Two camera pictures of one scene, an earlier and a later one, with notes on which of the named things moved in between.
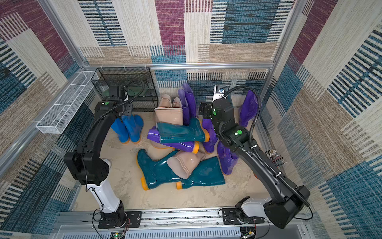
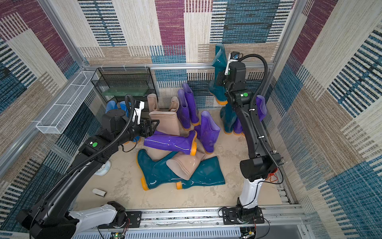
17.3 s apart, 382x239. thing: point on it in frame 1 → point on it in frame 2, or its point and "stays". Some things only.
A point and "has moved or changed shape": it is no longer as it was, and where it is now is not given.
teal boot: [208, 172] stays
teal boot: [174, 133] → [217, 88]
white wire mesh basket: [57, 118] stays
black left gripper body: [128, 108] → [141, 130]
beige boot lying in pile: [184, 162] stays
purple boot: [227, 158] has moved or changed shape
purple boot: [210, 145] stays
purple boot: [191, 99] stays
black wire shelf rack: [135, 84] stays
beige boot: [165, 101] → [152, 102]
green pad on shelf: [132, 91] stays
